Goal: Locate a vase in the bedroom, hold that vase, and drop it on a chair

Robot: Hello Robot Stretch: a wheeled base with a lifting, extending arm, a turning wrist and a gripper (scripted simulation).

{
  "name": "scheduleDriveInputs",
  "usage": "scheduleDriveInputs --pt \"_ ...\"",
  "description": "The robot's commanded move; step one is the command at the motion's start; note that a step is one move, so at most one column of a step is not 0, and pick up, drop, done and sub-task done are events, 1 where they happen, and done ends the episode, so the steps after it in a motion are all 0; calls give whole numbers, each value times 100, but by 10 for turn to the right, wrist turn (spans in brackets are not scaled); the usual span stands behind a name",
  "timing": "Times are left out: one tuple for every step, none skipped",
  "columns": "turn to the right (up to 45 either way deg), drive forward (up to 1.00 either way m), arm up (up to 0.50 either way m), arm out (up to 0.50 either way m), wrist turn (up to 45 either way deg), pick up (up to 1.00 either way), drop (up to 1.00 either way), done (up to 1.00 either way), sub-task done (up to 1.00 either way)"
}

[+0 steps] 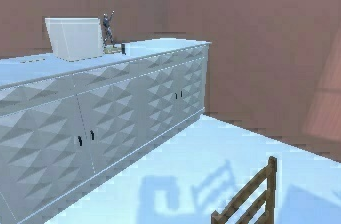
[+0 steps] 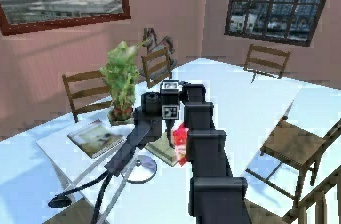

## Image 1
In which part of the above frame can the white box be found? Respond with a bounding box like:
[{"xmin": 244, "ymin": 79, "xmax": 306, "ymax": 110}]
[{"xmin": 44, "ymin": 17, "xmax": 106, "ymax": 63}]

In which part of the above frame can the grey figure statuette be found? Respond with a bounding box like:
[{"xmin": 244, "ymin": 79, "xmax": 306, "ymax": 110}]
[{"xmin": 102, "ymin": 10, "xmax": 127, "ymax": 56}]

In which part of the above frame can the white faceted sideboard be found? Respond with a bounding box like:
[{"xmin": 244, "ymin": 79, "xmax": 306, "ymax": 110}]
[{"xmin": 0, "ymin": 38, "xmax": 211, "ymax": 224}]

